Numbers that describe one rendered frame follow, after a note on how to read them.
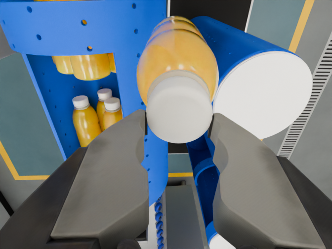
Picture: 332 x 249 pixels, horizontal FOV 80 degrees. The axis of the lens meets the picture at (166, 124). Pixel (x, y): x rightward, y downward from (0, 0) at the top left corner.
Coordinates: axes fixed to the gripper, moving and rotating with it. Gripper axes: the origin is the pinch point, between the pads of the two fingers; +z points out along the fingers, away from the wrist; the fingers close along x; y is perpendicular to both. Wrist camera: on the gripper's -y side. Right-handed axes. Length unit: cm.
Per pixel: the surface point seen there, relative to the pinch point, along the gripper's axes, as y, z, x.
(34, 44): -0.2, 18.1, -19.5
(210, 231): 91, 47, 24
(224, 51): 6, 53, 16
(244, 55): 5.0, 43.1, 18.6
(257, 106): 19, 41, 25
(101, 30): -2.2, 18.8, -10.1
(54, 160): 134, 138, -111
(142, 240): 82, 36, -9
